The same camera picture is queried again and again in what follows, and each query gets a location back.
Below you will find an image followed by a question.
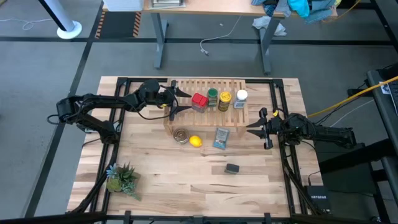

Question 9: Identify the yellow lemon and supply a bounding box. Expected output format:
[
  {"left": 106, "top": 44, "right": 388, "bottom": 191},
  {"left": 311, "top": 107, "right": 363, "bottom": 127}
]
[{"left": 188, "top": 135, "right": 203, "bottom": 148}]

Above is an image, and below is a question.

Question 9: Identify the blue snack packet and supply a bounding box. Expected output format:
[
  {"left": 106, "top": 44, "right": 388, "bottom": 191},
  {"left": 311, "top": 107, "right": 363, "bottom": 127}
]
[{"left": 213, "top": 127, "right": 231, "bottom": 150}]

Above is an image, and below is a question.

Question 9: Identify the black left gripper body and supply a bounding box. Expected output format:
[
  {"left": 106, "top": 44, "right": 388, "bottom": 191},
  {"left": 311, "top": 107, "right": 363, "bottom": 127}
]
[{"left": 156, "top": 80, "right": 177, "bottom": 121}]

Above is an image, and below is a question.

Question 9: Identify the red-lidded paprika tin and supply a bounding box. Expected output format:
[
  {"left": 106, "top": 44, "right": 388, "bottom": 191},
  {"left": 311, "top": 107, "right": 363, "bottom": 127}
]
[{"left": 191, "top": 92, "right": 209, "bottom": 113}]

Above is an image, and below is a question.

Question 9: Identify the black side desk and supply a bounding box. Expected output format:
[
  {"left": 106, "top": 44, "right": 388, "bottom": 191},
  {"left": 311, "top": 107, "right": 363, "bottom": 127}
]
[{"left": 366, "top": 63, "right": 398, "bottom": 206}]

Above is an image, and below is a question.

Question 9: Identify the pile of clothes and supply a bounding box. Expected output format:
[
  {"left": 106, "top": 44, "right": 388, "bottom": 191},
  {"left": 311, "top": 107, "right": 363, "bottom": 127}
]
[{"left": 251, "top": 0, "right": 343, "bottom": 25}]

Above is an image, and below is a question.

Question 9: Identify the white floor cable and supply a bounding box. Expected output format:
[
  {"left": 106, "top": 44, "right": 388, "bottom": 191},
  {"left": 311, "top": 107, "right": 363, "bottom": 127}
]
[{"left": 0, "top": 17, "right": 53, "bottom": 31}]

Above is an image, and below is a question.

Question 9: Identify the black Netgear router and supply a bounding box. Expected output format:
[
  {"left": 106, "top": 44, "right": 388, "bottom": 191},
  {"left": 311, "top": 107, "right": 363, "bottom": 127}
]
[{"left": 304, "top": 185, "right": 332, "bottom": 214}]

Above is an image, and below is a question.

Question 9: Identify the stack of papers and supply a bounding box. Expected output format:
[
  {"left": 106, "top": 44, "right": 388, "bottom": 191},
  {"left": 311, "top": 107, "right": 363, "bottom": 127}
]
[{"left": 151, "top": 0, "right": 187, "bottom": 9}]

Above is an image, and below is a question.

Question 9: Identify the yellow-lidded onion spice jar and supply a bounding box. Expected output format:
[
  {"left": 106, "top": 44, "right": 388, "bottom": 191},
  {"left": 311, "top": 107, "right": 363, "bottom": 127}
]
[{"left": 217, "top": 91, "right": 233, "bottom": 113}]

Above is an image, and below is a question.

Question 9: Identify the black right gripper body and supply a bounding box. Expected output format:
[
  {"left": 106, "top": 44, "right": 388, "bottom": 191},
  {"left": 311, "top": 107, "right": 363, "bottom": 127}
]
[{"left": 260, "top": 107, "right": 295, "bottom": 150}]

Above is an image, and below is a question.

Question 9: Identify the black aluminium table frame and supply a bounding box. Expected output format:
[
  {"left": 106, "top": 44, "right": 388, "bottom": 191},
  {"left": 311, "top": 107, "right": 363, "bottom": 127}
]
[{"left": 67, "top": 77, "right": 332, "bottom": 224}]

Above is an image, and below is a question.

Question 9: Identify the black hazard-striped floor mat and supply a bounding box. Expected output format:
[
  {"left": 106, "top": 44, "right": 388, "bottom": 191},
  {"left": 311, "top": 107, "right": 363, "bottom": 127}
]
[{"left": 95, "top": 11, "right": 142, "bottom": 39}]

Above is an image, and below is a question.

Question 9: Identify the tuna can with pull tab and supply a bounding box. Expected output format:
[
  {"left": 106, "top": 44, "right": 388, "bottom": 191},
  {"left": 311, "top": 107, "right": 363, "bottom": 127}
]
[{"left": 173, "top": 127, "right": 190, "bottom": 144}]

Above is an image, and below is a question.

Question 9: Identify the yellow cable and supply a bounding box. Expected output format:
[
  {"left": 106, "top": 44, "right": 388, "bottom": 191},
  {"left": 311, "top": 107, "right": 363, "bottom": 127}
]
[{"left": 307, "top": 76, "right": 398, "bottom": 118}]

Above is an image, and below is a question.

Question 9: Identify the white-lidded bagel seasoning jar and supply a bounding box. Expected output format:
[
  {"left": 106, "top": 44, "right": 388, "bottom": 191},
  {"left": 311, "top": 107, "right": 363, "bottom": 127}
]
[{"left": 233, "top": 89, "right": 249, "bottom": 110}]

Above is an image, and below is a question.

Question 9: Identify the wooden slatted shelf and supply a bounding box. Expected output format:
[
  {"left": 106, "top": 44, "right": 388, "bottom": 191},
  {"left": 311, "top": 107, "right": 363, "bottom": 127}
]
[{"left": 164, "top": 78, "right": 249, "bottom": 136}]

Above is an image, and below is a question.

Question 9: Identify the grey floor cable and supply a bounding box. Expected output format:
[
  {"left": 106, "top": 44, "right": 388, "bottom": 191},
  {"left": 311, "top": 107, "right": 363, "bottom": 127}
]
[{"left": 200, "top": 15, "right": 242, "bottom": 57}]

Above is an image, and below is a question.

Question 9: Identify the green-lidded spice jar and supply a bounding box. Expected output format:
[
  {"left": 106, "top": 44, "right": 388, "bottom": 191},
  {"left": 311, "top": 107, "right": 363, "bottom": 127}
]
[{"left": 207, "top": 88, "right": 219, "bottom": 108}]

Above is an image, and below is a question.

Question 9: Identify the white cloth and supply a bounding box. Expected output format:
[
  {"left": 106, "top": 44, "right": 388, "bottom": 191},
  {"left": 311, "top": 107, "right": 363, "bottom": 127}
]
[{"left": 252, "top": 16, "right": 287, "bottom": 37}]

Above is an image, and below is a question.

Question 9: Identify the dark green pepper tin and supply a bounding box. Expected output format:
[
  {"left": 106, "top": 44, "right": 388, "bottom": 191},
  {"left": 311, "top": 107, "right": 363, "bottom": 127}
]
[{"left": 224, "top": 163, "right": 240, "bottom": 175}]

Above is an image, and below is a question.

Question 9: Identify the white storage box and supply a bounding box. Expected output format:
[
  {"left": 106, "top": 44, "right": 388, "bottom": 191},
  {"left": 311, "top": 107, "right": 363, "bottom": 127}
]
[{"left": 103, "top": 0, "right": 146, "bottom": 12}]

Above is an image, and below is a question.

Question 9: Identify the potted succulent plant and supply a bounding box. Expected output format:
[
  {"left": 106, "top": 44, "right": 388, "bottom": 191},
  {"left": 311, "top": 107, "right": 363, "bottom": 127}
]
[{"left": 105, "top": 163, "right": 141, "bottom": 200}]

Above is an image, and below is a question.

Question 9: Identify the wooden desk with grey legs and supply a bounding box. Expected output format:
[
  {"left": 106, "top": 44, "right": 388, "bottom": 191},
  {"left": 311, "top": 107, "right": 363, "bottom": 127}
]
[{"left": 102, "top": 0, "right": 338, "bottom": 75}]

